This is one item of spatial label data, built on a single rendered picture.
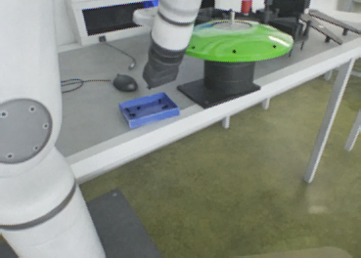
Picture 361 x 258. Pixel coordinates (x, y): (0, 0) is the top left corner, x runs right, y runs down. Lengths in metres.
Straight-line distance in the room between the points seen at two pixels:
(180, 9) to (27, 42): 0.27
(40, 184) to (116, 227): 0.22
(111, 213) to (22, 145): 0.31
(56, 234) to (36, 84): 0.17
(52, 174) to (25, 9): 0.17
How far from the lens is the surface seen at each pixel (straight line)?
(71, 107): 0.74
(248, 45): 0.60
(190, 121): 0.63
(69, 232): 0.34
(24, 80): 0.22
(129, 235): 0.48
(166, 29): 0.46
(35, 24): 0.22
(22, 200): 0.30
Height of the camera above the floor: 1.24
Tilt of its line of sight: 33 degrees down
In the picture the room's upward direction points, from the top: 3 degrees counter-clockwise
